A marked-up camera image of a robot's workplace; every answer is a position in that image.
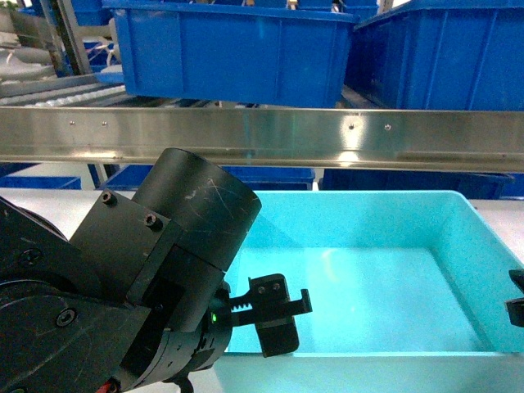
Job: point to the large blue bin right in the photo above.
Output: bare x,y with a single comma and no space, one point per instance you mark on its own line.
441,55

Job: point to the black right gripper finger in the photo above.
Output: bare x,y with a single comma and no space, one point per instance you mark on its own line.
515,307

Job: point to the blue bin lower right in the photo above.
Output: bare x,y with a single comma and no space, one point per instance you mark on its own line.
471,185

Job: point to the blue bin lower centre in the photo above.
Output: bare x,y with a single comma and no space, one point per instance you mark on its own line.
274,178

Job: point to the large blue bin centre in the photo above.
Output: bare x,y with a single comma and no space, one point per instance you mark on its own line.
258,55

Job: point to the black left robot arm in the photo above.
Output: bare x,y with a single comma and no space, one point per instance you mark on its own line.
138,294

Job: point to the teal plastic bin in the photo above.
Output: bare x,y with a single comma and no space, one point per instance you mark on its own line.
408,292

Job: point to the large blue bin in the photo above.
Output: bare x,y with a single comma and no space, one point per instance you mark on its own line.
441,55
258,55

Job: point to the blue bin lower left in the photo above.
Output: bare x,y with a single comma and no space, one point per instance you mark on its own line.
128,178

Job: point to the roller conveyor track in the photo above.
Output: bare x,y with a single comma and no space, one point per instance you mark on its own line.
57,92

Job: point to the stainless steel shelf rail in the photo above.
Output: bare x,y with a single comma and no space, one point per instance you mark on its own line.
463,141

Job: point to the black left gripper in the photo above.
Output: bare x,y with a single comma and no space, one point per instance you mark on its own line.
160,353

